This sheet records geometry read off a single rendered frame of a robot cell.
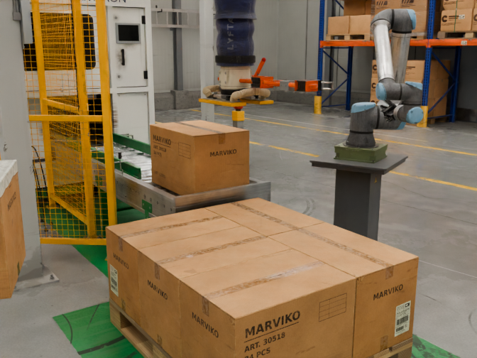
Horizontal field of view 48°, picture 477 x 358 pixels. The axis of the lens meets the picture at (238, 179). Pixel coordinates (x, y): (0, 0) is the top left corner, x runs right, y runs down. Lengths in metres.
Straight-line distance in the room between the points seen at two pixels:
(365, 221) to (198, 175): 1.13
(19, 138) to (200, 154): 1.09
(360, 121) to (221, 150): 0.91
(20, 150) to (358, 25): 9.19
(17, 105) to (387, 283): 2.30
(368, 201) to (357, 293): 1.32
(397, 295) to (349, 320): 0.29
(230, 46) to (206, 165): 0.72
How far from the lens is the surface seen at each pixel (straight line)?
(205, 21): 6.42
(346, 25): 11.99
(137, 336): 2.90
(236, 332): 1.94
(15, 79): 3.45
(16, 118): 3.46
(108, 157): 3.73
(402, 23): 3.40
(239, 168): 3.37
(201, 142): 3.19
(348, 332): 2.35
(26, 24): 3.42
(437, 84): 11.31
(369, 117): 3.50
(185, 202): 3.15
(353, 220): 3.60
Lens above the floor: 1.44
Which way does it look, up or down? 14 degrees down
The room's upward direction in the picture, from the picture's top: straight up
